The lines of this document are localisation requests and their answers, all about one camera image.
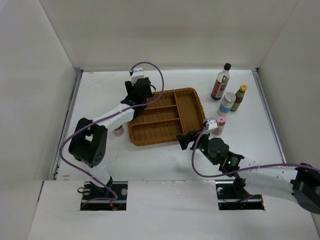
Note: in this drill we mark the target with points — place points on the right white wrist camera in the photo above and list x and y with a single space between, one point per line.
210 125

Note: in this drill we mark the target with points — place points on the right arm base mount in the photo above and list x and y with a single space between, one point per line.
231 196

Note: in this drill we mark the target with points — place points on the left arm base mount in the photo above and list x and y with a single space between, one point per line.
94 198

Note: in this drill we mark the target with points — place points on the white jar silver lid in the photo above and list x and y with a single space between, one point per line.
227 102

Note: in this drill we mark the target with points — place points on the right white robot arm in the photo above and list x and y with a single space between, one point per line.
298 183

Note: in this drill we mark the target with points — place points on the brown wicker divided tray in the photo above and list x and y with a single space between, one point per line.
177 112

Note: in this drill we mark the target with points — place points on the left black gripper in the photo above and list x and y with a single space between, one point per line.
130 87

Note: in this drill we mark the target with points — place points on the pink cap spice jar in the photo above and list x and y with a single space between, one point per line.
221 122

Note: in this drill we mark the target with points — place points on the green bottle yellow cap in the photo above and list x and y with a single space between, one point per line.
239 97

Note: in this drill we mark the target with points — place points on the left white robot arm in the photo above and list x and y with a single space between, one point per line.
89 146

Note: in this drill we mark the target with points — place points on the tall dark sauce bottle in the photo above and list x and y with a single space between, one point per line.
221 82

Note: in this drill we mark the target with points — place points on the white lid spice jar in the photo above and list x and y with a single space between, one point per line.
118 131

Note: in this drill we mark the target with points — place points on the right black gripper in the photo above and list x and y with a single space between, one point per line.
184 140

